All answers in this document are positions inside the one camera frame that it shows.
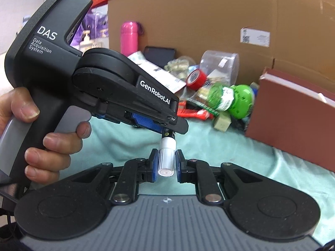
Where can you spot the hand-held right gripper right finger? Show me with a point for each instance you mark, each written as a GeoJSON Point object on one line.
{"type": "Point", "coordinates": [178, 166]}

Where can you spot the purple plastic bag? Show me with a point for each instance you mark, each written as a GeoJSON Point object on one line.
{"type": "Point", "coordinates": [91, 31]}

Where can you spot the small beige carton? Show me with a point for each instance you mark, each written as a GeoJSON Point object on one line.
{"type": "Point", "coordinates": [222, 121]}

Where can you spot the clear pack of beige pieces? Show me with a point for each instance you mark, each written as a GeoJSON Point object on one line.
{"type": "Point", "coordinates": [178, 66]}

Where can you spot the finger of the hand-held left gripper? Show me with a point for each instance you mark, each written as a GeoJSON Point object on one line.
{"type": "Point", "coordinates": [146, 122]}
{"type": "Point", "coordinates": [181, 127]}

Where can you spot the red orange packet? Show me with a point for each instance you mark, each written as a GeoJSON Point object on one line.
{"type": "Point", "coordinates": [192, 114]}

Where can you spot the black smartphone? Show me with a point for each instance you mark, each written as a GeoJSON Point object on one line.
{"type": "Point", "coordinates": [159, 55]}

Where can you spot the red tape roll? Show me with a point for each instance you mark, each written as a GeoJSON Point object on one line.
{"type": "Point", "coordinates": [196, 79]}

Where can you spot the clear round plastic container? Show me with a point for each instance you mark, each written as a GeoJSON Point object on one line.
{"type": "Point", "coordinates": [222, 62]}

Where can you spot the green-capped snack packet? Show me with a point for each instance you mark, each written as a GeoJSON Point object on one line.
{"type": "Point", "coordinates": [202, 92]}

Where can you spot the pink thermos bottle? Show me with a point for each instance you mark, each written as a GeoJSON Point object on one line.
{"type": "Point", "coordinates": [129, 38]}

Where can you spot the white printed packaging card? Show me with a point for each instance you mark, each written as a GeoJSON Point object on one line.
{"type": "Point", "coordinates": [157, 72]}

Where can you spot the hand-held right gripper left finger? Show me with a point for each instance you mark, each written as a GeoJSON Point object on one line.
{"type": "Point", "coordinates": [155, 166]}

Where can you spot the teal blanket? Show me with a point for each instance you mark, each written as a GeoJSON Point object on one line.
{"type": "Point", "coordinates": [222, 146]}

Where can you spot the black marker with white cap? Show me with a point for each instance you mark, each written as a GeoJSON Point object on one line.
{"type": "Point", "coordinates": [166, 157]}

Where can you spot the person's left hand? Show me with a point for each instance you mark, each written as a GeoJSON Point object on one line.
{"type": "Point", "coordinates": [23, 107]}

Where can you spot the brown paper box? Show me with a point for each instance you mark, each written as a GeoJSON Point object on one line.
{"type": "Point", "coordinates": [288, 125]}

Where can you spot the large cardboard box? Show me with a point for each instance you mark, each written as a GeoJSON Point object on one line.
{"type": "Point", "coordinates": [209, 18]}

